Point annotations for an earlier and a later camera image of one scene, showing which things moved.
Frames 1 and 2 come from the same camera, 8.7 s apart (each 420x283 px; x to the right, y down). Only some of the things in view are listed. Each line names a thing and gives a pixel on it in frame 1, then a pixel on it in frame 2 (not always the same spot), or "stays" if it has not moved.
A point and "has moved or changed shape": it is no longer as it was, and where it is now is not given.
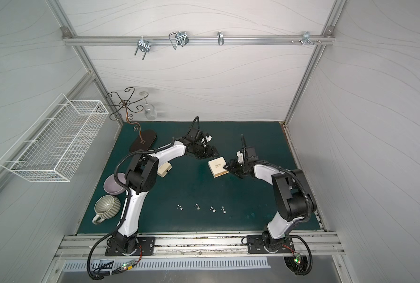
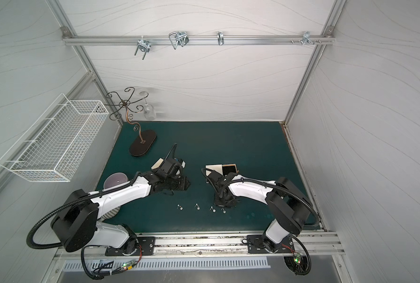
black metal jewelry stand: [145, 142] stays
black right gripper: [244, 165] to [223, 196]
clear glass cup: [150, 111] stays
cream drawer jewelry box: [216, 166] has moved or changed shape
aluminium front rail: [94, 244] stays
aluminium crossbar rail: [193, 40] stays
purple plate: [112, 187] stays
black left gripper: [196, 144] to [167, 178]
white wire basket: [52, 148] stays
